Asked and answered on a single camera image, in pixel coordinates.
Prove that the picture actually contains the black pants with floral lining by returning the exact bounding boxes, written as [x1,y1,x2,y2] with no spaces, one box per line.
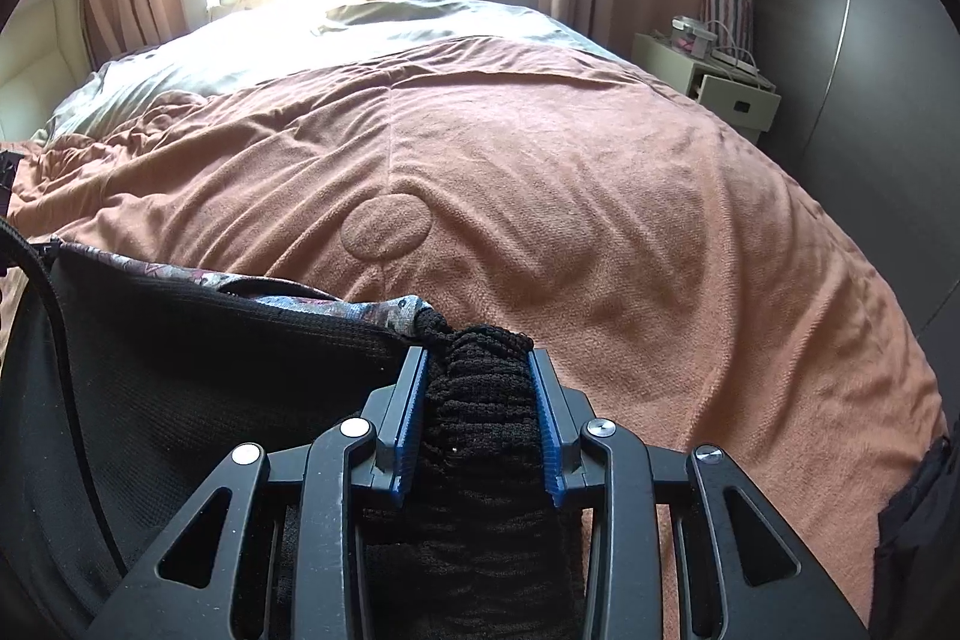
[0,237,593,640]

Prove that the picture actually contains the white padded headboard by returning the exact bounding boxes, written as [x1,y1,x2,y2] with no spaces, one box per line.
[0,0,100,122]

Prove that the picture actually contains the striped gift bag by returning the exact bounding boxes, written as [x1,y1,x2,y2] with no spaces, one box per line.
[700,0,755,61]

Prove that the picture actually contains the white nightstand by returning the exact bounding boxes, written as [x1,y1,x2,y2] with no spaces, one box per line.
[630,31,781,134]

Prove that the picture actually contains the grey green bed sheet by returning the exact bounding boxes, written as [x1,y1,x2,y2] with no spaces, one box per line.
[45,0,623,140]

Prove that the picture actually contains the dark grey wardrobe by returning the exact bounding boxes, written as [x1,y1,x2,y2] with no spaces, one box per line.
[722,0,960,352]

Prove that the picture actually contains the dark cloth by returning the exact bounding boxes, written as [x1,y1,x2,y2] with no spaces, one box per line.
[874,411,960,620]

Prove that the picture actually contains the brown fleece blanket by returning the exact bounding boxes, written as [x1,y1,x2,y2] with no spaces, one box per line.
[0,36,950,640]

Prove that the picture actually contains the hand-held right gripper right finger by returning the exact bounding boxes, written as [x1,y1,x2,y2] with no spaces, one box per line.
[527,347,871,640]

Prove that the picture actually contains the small clear container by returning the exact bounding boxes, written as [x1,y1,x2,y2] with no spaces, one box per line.
[670,14,719,58]

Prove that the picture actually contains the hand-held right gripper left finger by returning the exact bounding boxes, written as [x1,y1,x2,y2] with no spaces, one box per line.
[86,346,432,640]

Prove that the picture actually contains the white power strip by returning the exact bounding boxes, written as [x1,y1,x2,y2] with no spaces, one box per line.
[711,46,767,77]

